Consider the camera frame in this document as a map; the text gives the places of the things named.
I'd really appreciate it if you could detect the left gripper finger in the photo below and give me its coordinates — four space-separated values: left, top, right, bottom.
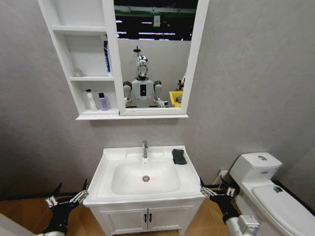
44 182 63 208
66 178 90 205

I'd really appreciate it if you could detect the white bottle with white cap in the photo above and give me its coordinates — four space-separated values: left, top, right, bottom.
85 88 97 112

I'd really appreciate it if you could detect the white ceramic washbasin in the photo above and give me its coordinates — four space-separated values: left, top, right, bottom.
83 145 205 207

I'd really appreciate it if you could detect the white framed mirror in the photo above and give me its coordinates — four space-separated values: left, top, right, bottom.
102 0 210 118

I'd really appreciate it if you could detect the purple bottle with black cap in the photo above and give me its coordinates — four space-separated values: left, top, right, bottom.
98 92 110 112

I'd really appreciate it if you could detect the white toilet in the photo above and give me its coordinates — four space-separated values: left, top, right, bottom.
228 152 315 236

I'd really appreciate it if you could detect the dark folded towel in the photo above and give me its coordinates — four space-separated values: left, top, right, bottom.
171 148 188 165

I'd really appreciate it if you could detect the blue white tube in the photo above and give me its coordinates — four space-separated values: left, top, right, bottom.
101 34 113 74

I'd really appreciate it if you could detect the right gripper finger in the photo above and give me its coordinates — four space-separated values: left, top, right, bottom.
221 177 241 197
199 177 218 198

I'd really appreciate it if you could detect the white wall shelf cabinet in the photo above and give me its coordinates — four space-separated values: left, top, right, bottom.
37 0 124 121

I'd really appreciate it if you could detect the white vanity cabinet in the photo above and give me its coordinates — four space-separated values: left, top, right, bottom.
87 196 205 236

